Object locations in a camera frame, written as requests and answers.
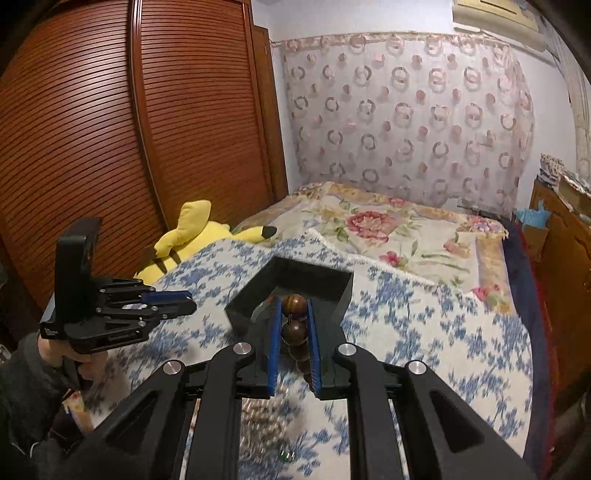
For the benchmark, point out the beige window curtain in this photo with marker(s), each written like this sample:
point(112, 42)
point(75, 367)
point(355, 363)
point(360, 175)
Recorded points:
point(582, 120)

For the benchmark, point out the black jewelry box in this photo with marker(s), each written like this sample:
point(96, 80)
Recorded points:
point(300, 274)

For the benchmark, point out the pink floral bedspread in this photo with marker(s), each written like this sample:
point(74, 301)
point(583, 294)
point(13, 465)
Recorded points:
point(392, 230)

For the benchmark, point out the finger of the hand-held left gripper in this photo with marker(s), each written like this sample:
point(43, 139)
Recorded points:
point(171, 296)
point(171, 311)

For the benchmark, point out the dark blue bed sheet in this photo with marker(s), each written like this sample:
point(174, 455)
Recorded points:
point(517, 277)

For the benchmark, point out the circle patterned sheer curtain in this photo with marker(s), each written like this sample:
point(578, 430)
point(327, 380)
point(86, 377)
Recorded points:
point(392, 115)

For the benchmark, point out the brown wooden cabinet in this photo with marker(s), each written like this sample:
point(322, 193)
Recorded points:
point(563, 258)

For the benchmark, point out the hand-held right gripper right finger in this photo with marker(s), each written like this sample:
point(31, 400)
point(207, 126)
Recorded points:
point(315, 350)

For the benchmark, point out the person's left hand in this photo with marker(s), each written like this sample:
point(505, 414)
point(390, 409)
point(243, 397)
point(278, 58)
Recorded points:
point(48, 354)

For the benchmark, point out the yellow plush toy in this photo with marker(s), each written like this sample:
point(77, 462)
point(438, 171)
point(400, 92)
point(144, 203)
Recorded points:
point(203, 230)

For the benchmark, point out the pile of pearl bead jewelry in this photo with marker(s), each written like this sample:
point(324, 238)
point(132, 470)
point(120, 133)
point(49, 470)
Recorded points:
point(272, 424)

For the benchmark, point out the beige wall air conditioner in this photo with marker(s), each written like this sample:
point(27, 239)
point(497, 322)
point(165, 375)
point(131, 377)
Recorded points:
point(498, 18)

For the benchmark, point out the blue floral cloth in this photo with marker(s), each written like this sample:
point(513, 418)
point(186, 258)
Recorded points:
point(415, 346)

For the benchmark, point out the person's left forearm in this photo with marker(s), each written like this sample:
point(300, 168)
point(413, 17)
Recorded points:
point(23, 406)

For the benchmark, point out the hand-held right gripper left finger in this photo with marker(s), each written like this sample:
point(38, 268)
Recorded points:
point(275, 350)

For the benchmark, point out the pile of papers and boxes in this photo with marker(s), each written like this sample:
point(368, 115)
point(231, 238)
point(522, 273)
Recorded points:
point(565, 175)

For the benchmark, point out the blue plastic bag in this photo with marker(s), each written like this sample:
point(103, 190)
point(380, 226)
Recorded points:
point(531, 217)

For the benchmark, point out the brown slatted wooden wardrobe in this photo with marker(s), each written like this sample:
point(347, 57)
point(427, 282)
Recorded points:
point(92, 138)

